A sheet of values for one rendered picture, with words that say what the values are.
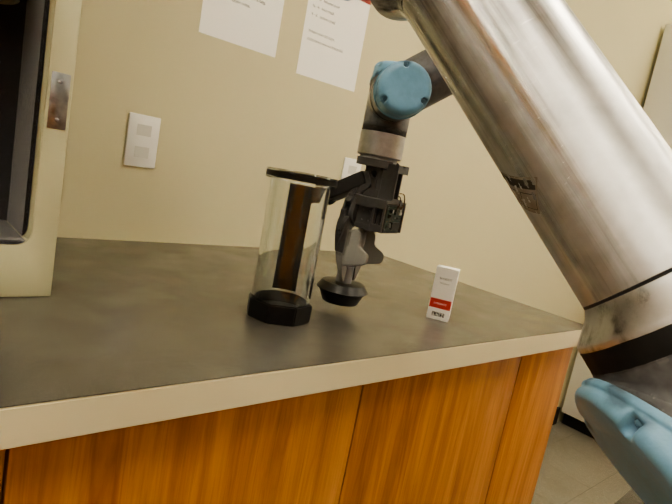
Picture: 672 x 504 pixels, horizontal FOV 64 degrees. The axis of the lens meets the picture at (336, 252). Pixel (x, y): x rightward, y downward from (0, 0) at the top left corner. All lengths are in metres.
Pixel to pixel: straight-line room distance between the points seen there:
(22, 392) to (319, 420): 0.38
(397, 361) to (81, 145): 0.80
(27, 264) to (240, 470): 0.39
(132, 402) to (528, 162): 0.42
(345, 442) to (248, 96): 0.89
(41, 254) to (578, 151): 0.67
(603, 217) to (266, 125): 1.18
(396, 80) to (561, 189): 0.47
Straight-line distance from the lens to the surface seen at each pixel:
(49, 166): 0.79
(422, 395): 0.93
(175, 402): 0.59
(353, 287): 0.91
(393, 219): 0.89
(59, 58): 0.79
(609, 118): 0.33
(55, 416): 0.55
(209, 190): 1.36
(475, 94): 0.35
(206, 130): 1.34
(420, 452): 1.00
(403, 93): 0.76
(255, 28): 1.41
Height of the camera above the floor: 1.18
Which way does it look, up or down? 9 degrees down
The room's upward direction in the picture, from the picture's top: 11 degrees clockwise
